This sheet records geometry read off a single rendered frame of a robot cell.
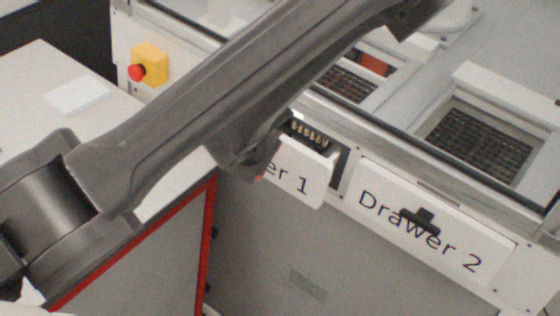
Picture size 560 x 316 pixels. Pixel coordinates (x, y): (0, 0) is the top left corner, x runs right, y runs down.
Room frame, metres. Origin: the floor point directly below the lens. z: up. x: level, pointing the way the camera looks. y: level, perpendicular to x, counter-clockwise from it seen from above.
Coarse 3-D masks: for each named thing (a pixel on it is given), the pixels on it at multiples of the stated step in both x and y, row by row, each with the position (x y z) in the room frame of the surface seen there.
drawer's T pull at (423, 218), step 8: (424, 208) 0.68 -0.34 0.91; (408, 216) 0.66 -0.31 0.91; (416, 216) 0.66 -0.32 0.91; (424, 216) 0.66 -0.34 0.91; (432, 216) 0.67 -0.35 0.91; (416, 224) 0.65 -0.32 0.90; (424, 224) 0.65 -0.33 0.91; (432, 224) 0.65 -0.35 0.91; (432, 232) 0.63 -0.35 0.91; (440, 232) 0.63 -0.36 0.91
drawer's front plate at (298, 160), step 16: (288, 144) 0.78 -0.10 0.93; (272, 160) 0.79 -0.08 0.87; (288, 160) 0.77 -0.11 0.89; (304, 160) 0.76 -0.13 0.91; (320, 160) 0.75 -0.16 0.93; (272, 176) 0.79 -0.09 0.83; (288, 176) 0.77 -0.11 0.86; (304, 176) 0.75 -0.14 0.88; (320, 176) 0.74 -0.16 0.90; (288, 192) 0.76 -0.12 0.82; (320, 192) 0.73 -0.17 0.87
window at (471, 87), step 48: (192, 0) 1.02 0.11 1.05; (240, 0) 0.96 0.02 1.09; (480, 0) 0.75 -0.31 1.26; (528, 0) 0.72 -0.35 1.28; (384, 48) 0.80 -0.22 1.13; (432, 48) 0.77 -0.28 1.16; (480, 48) 0.73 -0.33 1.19; (528, 48) 0.70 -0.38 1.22; (336, 96) 0.84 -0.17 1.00; (384, 96) 0.79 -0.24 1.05; (432, 96) 0.75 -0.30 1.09; (480, 96) 0.72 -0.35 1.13; (528, 96) 0.68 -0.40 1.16; (432, 144) 0.73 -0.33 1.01; (480, 144) 0.70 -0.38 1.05; (528, 144) 0.66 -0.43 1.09; (528, 192) 0.64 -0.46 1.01
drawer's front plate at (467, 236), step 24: (360, 168) 0.75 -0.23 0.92; (360, 192) 0.75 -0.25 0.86; (384, 192) 0.72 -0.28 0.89; (408, 192) 0.70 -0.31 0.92; (384, 216) 0.71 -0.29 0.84; (456, 216) 0.66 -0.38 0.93; (408, 240) 0.68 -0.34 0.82; (456, 240) 0.64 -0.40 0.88; (480, 240) 0.63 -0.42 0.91; (504, 240) 0.62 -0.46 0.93; (456, 264) 0.63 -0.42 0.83; (480, 264) 0.62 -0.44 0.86
